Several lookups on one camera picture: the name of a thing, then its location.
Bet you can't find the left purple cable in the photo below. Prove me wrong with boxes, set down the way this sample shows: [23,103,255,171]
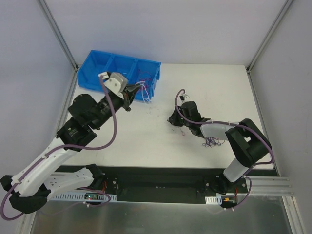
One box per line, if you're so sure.
[0,75,117,220]

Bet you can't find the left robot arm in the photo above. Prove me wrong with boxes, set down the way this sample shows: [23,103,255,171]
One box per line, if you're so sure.
[0,84,140,220]

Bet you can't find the aluminium frame post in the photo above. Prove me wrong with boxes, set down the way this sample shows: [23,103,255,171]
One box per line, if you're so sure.
[36,0,80,74]
[246,0,295,74]

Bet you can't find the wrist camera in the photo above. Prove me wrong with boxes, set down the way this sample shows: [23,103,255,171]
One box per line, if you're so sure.
[179,93,192,103]
[98,72,128,99]

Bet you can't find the right white cable duct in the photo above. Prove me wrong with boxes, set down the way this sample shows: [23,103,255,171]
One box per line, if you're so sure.
[205,196,222,205]

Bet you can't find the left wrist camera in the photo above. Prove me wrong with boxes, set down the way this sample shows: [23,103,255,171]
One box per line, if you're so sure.
[98,72,128,99]

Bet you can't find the purple cable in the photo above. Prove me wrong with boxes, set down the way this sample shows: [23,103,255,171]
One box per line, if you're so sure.
[175,89,273,215]
[0,75,117,220]

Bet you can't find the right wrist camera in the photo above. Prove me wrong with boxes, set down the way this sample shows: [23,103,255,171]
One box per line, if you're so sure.
[179,93,192,103]

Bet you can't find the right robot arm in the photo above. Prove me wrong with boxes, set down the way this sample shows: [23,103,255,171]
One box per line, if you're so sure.
[168,101,272,194]

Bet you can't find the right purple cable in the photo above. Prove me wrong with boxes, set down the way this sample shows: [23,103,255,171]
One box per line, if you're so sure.
[175,89,273,215]

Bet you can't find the blue compartment bin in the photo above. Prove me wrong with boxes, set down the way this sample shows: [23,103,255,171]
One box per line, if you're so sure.
[78,50,161,102]

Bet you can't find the white cable duct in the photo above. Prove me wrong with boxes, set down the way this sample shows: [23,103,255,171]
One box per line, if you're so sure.
[51,192,117,202]
[205,196,222,205]

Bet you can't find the aluminium front rail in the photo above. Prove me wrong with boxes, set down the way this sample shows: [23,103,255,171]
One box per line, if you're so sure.
[48,170,294,197]

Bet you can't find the right aluminium frame post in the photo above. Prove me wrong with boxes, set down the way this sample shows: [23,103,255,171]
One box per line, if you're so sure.
[246,0,295,74]

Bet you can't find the left aluminium frame post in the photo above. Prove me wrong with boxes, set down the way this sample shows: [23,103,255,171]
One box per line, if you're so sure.
[36,0,80,74]

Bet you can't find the left white cable duct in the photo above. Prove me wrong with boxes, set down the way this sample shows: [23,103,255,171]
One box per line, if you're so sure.
[51,192,117,202]

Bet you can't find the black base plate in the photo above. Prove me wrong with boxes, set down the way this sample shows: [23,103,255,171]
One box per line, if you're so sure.
[100,166,247,204]

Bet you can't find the red wires in bin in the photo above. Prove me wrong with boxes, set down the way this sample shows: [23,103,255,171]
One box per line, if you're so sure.
[136,70,155,85]

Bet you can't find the red wire bundle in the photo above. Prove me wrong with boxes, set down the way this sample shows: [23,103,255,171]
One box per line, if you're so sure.
[180,129,226,148]

